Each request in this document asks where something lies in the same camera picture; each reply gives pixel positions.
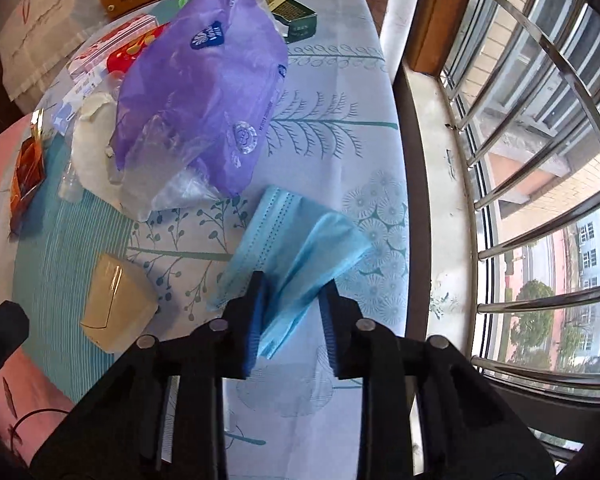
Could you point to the blue and white packet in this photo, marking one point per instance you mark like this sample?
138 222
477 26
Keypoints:
72 102

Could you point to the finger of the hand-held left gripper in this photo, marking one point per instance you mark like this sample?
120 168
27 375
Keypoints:
2 330

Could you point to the metal window grille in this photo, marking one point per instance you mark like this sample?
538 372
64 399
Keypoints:
540 160

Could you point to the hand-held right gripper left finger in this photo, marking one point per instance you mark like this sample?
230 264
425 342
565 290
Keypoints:
256 320

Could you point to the wooden window frame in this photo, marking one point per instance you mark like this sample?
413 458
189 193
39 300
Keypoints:
432 15

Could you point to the pink bed sheet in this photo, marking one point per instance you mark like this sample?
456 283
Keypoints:
0 400

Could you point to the orange snack wrapper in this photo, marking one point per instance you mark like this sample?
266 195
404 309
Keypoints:
26 175

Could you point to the red striped white box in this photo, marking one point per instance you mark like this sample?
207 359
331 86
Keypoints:
100 42

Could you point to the red spotted packet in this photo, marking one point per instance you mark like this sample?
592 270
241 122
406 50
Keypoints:
125 57

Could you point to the purple plastic bag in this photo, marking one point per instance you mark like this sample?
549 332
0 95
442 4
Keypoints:
205 85

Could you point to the beige plastic box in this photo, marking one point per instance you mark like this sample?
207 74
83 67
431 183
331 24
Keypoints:
117 305

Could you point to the small clear plastic bottle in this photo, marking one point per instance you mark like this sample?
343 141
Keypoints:
69 186

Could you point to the dark green carton box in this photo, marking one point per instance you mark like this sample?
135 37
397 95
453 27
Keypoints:
300 21

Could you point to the white crumpled tissue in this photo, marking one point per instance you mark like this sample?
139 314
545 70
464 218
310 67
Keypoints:
92 150

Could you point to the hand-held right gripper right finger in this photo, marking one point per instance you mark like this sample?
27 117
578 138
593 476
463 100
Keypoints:
329 330

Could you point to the blue face mask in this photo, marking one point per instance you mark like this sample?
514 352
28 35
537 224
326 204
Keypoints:
300 245

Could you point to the leaf printed tablecloth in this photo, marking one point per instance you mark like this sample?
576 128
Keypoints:
330 160

